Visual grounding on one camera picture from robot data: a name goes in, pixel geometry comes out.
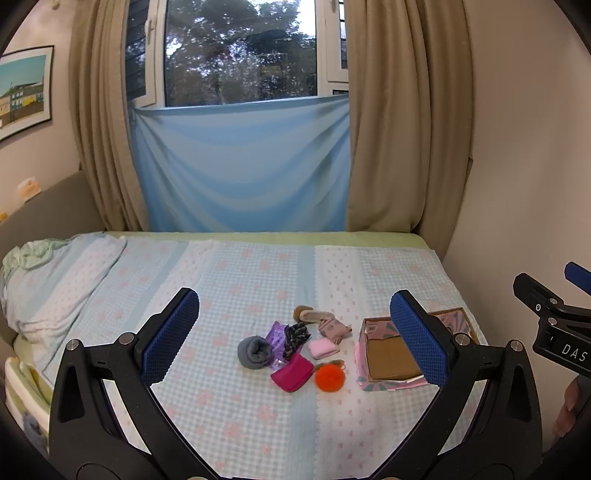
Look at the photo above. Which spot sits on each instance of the purple plastic packet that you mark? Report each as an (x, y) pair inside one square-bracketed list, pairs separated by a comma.
[(276, 334)]

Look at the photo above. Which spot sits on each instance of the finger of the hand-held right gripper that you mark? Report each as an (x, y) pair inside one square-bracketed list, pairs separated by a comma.
[(535, 290), (578, 276)]

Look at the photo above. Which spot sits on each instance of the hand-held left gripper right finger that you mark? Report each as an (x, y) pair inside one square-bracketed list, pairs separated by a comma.
[(420, 341)]

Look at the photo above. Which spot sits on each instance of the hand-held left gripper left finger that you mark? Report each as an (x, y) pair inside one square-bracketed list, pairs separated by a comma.
[(171, 341)]

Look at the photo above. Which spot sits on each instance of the magenta pouch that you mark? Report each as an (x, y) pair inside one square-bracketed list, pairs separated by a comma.
[(291, 374)]

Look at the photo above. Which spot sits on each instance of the light blue hanging cloth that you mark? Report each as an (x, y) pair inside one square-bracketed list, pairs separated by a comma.
[(240, 166)]

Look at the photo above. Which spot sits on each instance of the grey headboard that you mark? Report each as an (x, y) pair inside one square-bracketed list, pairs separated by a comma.
[(55, 207)]

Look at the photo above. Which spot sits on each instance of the grey sock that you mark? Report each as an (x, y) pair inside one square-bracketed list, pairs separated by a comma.
[(254, 353)]

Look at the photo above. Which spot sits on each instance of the light green crumpled cloth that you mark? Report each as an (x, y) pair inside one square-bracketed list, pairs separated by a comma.
[(27, 254)]

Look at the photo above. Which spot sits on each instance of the window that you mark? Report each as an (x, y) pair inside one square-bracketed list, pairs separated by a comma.
[(240, 50)]

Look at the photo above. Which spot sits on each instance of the beige curtain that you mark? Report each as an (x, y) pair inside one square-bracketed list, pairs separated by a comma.
[(406, 129), (108, 115)]

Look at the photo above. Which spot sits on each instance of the framed wall picture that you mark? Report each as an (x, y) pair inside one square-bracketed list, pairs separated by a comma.
[(23, 92)]

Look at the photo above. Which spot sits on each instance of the brown plush toy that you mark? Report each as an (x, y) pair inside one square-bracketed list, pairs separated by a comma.
[(304, 313)]

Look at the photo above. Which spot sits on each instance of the person's right hand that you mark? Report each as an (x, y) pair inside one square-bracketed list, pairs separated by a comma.
[(567, 410)]

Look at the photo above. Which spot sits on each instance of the small light pink pouch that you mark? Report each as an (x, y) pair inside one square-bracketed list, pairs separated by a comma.
[(322, 348)]

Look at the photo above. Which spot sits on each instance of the cardboard box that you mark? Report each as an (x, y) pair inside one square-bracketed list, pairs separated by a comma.
[(388, 360)]

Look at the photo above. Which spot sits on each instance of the small yellow object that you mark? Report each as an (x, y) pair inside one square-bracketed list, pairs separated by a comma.
[(30, 188)]

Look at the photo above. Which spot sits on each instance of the orange fluffy pompom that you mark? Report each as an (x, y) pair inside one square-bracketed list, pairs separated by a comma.
[(328, 378)]

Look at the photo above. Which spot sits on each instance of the checkered pillow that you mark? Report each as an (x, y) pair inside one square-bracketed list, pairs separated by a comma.
[(60, 286)]

